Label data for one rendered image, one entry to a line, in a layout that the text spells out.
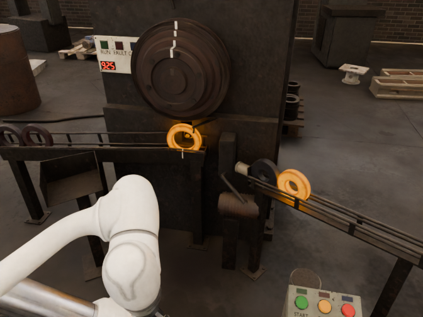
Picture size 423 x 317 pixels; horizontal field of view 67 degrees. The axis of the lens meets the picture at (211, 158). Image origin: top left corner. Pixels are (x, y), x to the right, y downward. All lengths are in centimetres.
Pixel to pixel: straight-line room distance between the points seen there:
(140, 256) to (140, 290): 6
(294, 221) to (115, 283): 188
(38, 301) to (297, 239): 163
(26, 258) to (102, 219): 17
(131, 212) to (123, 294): 16
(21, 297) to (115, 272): 48
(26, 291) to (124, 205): 44
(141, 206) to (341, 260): 169
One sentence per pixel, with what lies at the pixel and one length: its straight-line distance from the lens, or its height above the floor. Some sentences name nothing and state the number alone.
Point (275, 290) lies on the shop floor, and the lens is 198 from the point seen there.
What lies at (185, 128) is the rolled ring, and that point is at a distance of 166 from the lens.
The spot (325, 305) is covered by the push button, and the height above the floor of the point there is 61.
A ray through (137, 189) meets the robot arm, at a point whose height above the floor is 115.
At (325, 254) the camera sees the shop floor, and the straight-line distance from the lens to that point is 222.
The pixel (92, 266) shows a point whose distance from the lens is 215.
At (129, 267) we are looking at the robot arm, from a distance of 61.
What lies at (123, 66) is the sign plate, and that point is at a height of 110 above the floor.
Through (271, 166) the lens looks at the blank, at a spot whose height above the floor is 77.
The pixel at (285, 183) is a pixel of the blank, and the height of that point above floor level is 72.
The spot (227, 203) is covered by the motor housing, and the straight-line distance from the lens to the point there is 166.
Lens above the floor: 160
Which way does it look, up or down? 33 degrees down
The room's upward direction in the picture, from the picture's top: straight up
